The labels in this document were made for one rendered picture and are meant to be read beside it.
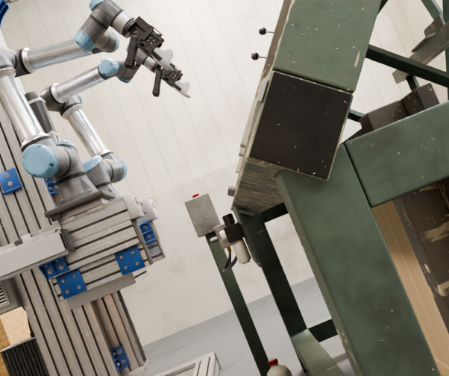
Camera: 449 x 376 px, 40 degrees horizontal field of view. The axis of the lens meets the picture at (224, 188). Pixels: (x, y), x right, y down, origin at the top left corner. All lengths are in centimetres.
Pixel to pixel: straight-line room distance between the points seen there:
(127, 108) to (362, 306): 550
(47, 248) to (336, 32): 158
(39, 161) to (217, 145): 397
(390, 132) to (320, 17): 17
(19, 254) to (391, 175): 164
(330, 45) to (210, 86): 536
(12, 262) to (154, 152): 398
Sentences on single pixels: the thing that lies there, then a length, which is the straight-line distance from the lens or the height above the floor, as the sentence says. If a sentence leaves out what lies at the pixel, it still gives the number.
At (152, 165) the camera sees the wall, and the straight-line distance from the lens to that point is 608.
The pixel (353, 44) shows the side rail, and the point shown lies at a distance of 82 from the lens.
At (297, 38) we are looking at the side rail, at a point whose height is 93.
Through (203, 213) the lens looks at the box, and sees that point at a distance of 285.
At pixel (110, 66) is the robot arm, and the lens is 276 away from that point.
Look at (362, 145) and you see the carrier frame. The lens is 80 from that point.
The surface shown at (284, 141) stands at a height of 82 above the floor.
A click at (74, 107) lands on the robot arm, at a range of 305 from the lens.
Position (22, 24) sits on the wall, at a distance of 665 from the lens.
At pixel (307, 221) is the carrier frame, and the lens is 78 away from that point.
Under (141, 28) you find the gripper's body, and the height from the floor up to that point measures 148.
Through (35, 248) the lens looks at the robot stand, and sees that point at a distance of 222.
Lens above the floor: 75
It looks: 3 degrees up
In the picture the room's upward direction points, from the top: 22 degrees counter-clockwise
